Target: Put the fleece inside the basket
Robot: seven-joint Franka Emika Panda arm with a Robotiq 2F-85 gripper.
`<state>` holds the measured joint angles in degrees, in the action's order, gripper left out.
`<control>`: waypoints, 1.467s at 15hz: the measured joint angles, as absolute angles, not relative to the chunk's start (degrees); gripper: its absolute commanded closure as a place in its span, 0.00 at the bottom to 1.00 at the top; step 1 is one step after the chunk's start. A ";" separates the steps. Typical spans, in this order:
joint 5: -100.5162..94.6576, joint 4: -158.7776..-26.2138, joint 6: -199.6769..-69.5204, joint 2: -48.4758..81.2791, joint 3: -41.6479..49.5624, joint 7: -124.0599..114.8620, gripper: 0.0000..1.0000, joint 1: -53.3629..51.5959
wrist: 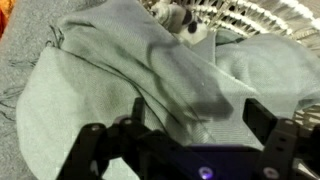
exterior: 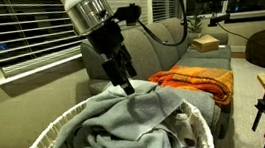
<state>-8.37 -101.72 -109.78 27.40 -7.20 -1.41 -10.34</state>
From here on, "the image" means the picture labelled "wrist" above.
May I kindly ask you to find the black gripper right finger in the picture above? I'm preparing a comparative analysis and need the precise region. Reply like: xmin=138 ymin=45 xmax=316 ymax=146
xmin=242 ymin=98 xmax=320 ymax=180

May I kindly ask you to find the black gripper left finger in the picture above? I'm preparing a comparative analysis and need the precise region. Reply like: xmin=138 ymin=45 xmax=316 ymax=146
xmin=56 ymin=97 xmax=201 ymax=180

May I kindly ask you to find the light grey fleece blanket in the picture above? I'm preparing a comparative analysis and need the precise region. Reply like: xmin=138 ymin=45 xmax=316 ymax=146
xmin=15 ymin=0 xmax=320 ymax=180

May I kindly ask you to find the white woven laundry basket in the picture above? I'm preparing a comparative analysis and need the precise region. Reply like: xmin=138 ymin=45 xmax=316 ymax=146
xmin=139 ymin=0 xmax=320 ymax=133

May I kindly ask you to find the orange patterned blanket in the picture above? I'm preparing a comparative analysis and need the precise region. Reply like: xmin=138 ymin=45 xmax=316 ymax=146
xmin=0 ymin=0 xmax=16 ymax=38

